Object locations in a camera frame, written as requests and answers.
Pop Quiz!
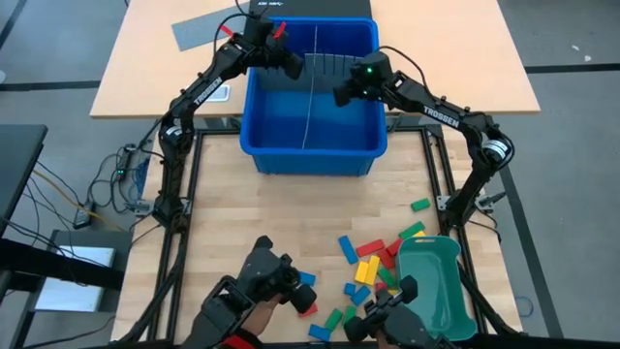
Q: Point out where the black right camera cable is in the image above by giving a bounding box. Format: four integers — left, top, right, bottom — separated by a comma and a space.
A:
380, 46, 430, 91

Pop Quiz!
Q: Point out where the grey metal mount bracket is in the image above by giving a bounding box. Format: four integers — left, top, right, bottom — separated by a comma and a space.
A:
126, 198, 193, 214
434, 193, 459, 211

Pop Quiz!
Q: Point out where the long red block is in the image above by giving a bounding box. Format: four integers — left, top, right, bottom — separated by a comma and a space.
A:
356, 238, 386, 258

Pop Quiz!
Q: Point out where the blue ring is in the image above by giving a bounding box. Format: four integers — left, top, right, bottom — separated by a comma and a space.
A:
513, 295, 535, 319

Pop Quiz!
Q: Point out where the black closed laptop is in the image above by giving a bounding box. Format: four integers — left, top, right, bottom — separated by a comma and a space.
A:
249, 0, 372, 19

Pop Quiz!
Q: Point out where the black horizontal bar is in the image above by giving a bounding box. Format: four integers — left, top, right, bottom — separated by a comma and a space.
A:
0, 237, 125, 292

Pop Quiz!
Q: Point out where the orange floor cable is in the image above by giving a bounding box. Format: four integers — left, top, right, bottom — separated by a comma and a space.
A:
31, 168, 127, 233

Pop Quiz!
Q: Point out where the person's red wristband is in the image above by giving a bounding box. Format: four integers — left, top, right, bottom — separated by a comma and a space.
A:
220, 329, 265, 349

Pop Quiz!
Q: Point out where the flat grey sheet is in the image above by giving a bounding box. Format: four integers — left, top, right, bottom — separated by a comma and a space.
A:
171, 2, 251, 52

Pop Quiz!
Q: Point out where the black side desk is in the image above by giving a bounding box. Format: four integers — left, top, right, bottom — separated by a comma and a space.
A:
0, 124, 48, 224

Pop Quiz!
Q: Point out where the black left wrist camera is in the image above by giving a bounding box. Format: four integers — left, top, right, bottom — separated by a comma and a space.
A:
283, 51, 305, 81

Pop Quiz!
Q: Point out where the long yellow block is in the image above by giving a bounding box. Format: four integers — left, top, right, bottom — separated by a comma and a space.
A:
364, 254, 382, 286

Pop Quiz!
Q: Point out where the short grey slotted divider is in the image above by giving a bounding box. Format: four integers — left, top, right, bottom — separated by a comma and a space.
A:
256, 51, 363, 93

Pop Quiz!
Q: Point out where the black left camera cable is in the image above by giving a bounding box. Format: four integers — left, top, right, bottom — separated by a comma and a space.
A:
212, 0, 265, 54

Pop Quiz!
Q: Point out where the black power strip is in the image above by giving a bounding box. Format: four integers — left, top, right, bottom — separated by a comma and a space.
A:
115, 143, 137, 183

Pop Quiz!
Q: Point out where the white-edged grey phone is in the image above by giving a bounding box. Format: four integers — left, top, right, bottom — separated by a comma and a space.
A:
186, 84, 231, 103

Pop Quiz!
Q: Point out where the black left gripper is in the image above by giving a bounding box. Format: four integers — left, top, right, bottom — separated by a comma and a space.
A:
235, 17, 293, 68

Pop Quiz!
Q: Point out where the black floor cable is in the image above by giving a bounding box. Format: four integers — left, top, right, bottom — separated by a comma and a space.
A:
86, 152, 127, 215
33, 160, 82, 207

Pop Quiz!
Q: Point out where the black camera cable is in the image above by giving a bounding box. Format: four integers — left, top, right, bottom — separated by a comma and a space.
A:
212, 0, 265, 54
380, 46, 430, 91

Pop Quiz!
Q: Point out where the long green block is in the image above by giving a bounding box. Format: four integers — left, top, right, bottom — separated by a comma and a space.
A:
398, 220, 426, 240

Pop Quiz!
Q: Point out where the white flat box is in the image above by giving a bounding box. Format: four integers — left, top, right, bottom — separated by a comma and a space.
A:
33, 245, 117, 314

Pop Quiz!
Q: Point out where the black pointed lever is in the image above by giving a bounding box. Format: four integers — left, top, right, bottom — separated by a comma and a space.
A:
477, 191, 508, 208

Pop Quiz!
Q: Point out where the teal plastic basket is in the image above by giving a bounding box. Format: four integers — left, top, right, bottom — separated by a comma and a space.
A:
395, 236, 480, 341

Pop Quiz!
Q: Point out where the long blue block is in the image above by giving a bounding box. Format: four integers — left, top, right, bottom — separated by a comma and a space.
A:
337, 235, 359, 265

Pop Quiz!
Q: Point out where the black power adapter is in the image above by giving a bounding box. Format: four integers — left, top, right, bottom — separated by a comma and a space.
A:
72, 206, 97, 231

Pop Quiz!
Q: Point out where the blue coiled cable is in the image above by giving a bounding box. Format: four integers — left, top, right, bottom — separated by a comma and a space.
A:
131, 157, 149, 198

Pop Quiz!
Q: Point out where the black cable hose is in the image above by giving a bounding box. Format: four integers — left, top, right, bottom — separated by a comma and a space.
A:
113, 232, 188, 348
454, 269, 522, 340

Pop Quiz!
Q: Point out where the large blue plastic bin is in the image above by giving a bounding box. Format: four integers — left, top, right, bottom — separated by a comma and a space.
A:
239, 16, 389, 176

